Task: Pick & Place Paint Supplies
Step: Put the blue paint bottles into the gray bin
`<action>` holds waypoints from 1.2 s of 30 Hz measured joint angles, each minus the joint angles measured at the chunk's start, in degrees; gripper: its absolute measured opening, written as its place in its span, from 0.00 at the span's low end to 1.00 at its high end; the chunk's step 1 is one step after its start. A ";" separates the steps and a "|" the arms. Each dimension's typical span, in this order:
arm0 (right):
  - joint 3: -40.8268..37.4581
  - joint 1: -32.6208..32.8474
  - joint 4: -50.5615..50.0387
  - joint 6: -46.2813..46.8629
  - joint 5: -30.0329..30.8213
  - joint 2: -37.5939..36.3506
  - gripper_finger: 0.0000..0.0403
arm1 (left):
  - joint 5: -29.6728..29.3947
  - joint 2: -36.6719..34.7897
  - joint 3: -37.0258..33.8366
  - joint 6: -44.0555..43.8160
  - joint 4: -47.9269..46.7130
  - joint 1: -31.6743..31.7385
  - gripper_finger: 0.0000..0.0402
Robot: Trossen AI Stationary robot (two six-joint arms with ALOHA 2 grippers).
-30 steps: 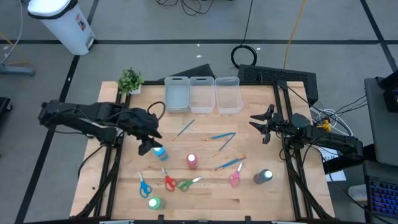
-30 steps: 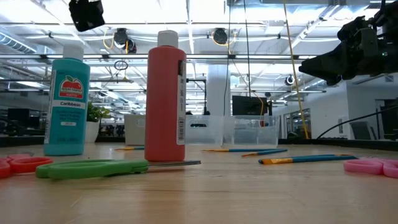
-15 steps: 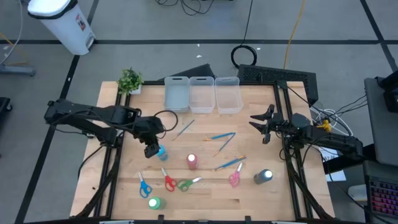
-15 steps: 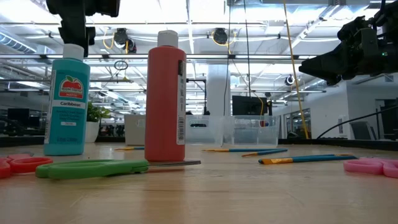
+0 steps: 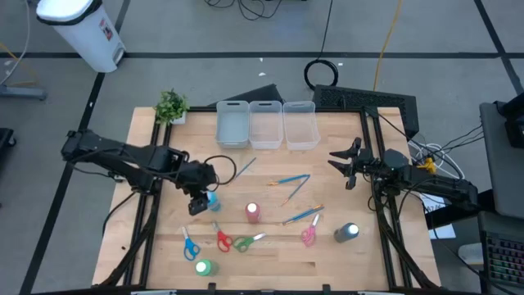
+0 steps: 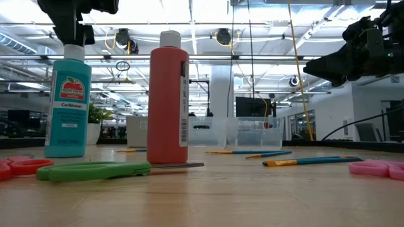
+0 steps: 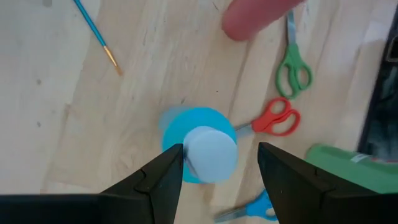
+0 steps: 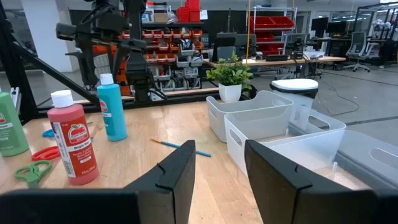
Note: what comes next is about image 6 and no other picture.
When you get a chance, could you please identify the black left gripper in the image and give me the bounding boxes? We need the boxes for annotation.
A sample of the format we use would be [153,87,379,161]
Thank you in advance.
[37,0,120,47]

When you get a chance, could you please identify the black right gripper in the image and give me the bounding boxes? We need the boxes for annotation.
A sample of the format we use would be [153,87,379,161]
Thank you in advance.
[302,16,404,88]

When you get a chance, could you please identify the blue paintbrush gold ferrule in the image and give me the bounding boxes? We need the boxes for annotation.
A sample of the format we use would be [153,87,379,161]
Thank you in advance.
[205,149,279,155]
[261,156,364,168]
[116,148,148,154]

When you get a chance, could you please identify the teal paint bottle white cap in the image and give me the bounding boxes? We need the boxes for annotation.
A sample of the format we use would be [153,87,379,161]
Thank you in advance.
[44,44,93,159]

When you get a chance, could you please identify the thin wooden paintbrush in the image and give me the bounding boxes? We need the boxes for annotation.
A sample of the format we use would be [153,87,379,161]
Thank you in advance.
[245,150,293,160]

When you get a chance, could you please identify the pink scissors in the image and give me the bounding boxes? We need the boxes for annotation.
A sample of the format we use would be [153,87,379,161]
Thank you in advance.
[348,158,404,182]

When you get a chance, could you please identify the red paint bottle white cap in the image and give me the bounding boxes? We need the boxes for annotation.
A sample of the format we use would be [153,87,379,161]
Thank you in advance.
[146,30,191,165]

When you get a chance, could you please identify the red scissors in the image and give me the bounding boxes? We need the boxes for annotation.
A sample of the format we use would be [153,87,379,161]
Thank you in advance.
[0,154,55,182]

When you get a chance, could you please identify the green scissors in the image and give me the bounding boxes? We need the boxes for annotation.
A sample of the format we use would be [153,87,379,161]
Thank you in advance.
[35,161,205,183]

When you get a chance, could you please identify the grey office chair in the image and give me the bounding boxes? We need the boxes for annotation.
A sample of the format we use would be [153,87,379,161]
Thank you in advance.
[354,122,383,143]

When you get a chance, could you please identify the black monitor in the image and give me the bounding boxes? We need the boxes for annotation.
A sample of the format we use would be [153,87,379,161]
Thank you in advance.
[235,96,273,119]

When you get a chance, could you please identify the green plant in white pot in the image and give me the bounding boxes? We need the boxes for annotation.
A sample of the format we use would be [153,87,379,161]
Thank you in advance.
[87,102,114,146]

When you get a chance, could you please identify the clear plastic bin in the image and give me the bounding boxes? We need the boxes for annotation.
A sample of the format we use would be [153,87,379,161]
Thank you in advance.
[188,116,229,148]
[225,116,285,149]

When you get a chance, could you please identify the grey opaque plastic bin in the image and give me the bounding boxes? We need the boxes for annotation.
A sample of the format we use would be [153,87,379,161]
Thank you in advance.
[126,115,149,149]

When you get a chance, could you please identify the white building column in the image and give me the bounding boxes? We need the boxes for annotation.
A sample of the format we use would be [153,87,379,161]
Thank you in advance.
[209,64,235,119]

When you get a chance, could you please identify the yellow cable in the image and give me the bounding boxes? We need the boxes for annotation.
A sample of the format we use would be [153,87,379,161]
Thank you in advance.
[286,0,315,142]

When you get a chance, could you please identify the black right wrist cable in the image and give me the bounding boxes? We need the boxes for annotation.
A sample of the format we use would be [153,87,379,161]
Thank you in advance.
[321,106,404,141]

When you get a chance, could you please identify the black aluminium table frame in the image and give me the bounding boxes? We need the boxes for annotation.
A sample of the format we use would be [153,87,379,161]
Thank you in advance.
[0,137,404,154]

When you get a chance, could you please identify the black hanging cable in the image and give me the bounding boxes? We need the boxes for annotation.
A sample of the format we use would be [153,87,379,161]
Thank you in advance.
[247,0,256,99]

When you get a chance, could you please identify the black background frame stand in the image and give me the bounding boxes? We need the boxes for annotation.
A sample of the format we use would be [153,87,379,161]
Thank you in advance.
[189,79,211,118]

